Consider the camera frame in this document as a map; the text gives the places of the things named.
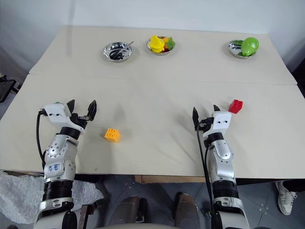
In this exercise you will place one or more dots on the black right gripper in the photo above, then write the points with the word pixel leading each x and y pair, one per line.
pixel 206 124

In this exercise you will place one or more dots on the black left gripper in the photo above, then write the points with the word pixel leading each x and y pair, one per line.
pixel 78 119

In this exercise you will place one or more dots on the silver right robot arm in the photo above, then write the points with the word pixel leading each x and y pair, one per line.
pixel 222 157

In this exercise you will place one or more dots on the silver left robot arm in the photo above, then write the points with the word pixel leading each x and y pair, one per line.
pixel 58 155

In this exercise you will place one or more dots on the red toy brick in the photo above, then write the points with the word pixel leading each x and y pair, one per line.
pixel 236 106

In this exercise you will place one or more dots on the orange toy brick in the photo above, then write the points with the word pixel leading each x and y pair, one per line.
pixel 112 135

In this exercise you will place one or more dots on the steel bowl with spoon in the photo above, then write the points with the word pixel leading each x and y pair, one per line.
pixel 117 52

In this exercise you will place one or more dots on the steel bowl with green fruit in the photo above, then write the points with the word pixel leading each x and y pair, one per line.
pixel 234 47

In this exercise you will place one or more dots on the orange toy vegetable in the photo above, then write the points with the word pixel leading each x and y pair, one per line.
pixel 166 47

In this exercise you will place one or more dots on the steel bowl with toy vegetables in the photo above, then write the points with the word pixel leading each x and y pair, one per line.
pixel 158 53

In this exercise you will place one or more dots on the green toy leafy vegetable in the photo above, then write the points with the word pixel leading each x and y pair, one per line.
pixel 171 43

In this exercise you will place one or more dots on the wooden board under table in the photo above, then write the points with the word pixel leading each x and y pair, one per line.
pixel 166 179

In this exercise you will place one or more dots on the black folding stand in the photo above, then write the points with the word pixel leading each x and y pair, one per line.
pixel 6 87

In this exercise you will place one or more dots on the green toy mango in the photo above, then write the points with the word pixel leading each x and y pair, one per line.
pixel 249 46

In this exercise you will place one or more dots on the yellow toy bell pepper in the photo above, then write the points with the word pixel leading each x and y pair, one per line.
pixel 156 44

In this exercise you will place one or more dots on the dark brown rounded shape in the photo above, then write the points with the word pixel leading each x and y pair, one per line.
pixel 129 210
pixel 187 210

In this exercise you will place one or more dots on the crumpled clear plastic wrap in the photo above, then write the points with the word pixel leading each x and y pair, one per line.
pixel 19 195

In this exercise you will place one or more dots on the white sneaker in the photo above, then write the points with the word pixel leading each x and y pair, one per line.
pixel 286 200

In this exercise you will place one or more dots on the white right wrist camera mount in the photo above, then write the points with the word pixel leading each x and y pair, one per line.
pixel 221 121

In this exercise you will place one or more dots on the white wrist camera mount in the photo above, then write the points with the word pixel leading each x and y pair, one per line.
pixel 57 114
pixel 221 121

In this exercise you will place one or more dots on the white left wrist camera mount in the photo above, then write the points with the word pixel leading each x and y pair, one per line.
pixel 57 114

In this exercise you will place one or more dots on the rusty brown metal bracket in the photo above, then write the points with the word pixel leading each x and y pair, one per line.
pixel 85 214

